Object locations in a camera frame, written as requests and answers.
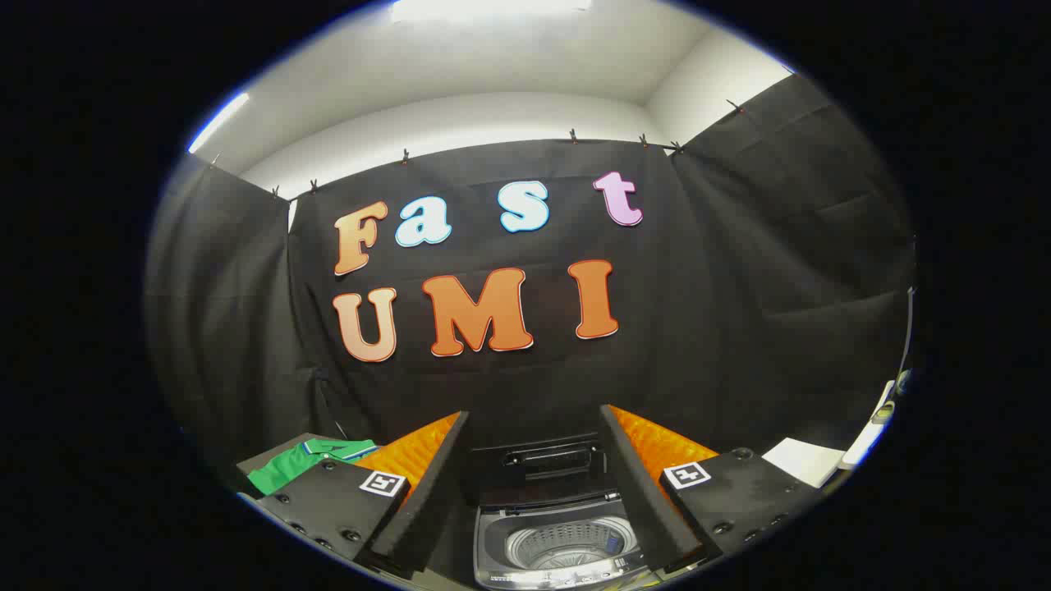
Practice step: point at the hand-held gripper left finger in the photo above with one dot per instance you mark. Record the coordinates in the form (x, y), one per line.
(435, 492)

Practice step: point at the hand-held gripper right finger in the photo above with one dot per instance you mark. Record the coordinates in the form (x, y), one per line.
(636, 492)

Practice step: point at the grey top-load washing machine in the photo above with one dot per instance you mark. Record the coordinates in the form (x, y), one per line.
(501, 533)

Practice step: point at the green polo shirt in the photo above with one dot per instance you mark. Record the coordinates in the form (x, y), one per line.
(287, 469)

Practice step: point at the white flat board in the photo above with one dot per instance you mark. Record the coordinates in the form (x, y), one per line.
(805, 461)

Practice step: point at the ceiling light panel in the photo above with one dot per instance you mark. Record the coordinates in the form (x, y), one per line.
(493, 8)

